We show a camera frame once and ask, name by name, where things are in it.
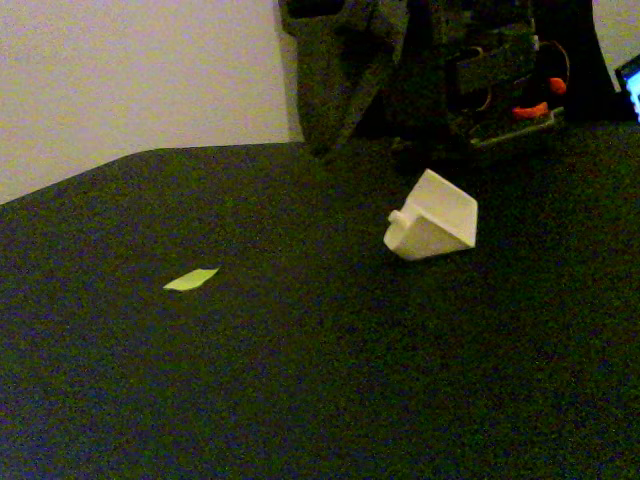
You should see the small green paper marker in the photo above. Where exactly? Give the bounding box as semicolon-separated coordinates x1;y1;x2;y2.
162;267;221;293

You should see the laptop with lit screen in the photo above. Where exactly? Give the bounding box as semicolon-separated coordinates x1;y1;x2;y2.
613;52;640;125

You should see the dark blue desk mat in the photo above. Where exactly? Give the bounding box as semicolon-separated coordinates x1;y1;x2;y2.
0;119;640;480

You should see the white plastic printed part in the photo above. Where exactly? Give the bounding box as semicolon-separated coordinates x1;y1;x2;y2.
382;168;479;263

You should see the grey robot arm with base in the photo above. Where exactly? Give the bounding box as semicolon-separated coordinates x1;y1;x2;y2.
439;0;569;150

